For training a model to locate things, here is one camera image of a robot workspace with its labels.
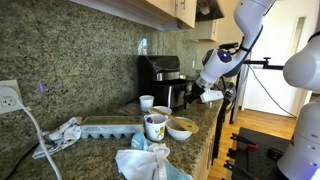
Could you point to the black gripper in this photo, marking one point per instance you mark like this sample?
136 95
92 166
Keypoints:
196 90

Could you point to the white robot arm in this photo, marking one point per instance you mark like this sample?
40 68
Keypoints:
250 16

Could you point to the black air fryer body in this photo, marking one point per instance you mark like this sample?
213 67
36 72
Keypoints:
156 68

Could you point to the small clear glass jar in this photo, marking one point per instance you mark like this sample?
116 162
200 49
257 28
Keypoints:
210 105

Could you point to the empty white bowl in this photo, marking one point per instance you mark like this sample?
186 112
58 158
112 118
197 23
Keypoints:
164 110

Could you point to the wooden spoon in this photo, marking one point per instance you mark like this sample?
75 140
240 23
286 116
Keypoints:
186 126

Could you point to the white bowl with food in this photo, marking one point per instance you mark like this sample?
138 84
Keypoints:
178 131

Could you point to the black stove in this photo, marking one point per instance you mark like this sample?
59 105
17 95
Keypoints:
229 93

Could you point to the small white paper cup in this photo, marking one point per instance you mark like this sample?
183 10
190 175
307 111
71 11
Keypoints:
146 102

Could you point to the white printed mug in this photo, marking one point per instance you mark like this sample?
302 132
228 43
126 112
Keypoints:
155 128

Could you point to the wooden base cabinet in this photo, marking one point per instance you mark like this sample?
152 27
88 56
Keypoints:
205 156

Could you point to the black metal stand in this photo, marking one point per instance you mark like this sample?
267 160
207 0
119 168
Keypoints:
263 62

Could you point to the blue and white cloth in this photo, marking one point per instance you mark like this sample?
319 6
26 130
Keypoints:
140 163

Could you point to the egg carton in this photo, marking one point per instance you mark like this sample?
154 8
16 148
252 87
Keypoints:
111 126

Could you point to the range hood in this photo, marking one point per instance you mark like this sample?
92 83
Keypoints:
210 8

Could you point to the black mounting plate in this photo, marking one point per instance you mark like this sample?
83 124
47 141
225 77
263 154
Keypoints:
263 153

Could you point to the white patterned towel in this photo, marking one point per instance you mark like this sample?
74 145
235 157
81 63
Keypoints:
60 136

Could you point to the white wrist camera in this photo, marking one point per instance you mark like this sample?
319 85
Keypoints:
212 96

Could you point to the white empty wall outlet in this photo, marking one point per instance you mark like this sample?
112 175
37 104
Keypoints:
193 63

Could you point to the small pale wall cabinet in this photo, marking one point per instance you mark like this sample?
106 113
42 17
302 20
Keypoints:
205 30

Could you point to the wooden wall cabinet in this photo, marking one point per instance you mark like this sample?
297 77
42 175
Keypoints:
160 10

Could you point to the white wall outlet with plug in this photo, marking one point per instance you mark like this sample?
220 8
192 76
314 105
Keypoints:
10 103

